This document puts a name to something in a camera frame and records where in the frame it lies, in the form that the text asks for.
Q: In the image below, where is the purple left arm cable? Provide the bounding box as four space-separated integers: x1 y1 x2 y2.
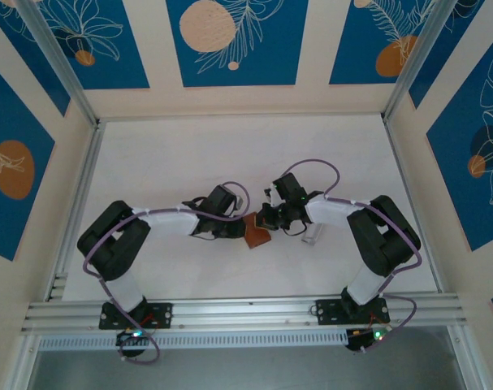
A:
82 181 251 363

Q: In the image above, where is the blue floral wall panel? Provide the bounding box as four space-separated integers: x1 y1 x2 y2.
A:
408 0 489 110
426 38 493 253
329 0 438 85
0 7 71 118
166 0 309 88
0 56 56 262
37 0 150 90

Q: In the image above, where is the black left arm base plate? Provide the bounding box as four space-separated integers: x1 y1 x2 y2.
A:
98 301 174 330

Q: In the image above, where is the black right controller board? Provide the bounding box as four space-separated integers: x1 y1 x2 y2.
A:
345 327 387 353

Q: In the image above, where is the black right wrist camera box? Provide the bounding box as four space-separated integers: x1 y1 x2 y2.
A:
272 172 307 203

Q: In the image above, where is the black controller board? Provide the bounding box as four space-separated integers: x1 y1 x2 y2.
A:
115 329 149 358
345 327 387 353

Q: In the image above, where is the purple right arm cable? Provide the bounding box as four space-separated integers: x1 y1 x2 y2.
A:
284 158 424 354

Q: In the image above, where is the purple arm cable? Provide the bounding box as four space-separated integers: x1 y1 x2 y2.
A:
284 158 424 354
82 181 251 363

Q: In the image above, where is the black left controller board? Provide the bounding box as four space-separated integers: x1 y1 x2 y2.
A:
115 329 149 358

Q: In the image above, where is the white slotted cable duct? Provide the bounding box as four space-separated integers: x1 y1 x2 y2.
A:
37 329 348 351

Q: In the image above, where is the brown leather card holder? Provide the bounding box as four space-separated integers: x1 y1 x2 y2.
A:
244 210 274 249

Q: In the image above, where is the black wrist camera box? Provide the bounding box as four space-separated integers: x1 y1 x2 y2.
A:
203 184 245 216
272 172 307 203

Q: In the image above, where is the aluminium frame post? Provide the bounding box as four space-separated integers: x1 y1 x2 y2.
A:
14 0 101 129
382 0 487 123

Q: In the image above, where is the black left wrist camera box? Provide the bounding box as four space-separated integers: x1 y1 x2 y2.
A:
203 184 245 216

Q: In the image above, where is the aluminium mounting rail beam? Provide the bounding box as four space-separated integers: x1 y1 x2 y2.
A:
20 292 473 336

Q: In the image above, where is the aluminium table edge rail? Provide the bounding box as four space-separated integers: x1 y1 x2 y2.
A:
46 119 105 301
382 115 444 293

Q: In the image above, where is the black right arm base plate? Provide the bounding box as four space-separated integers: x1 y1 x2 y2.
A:
315 298 390 326

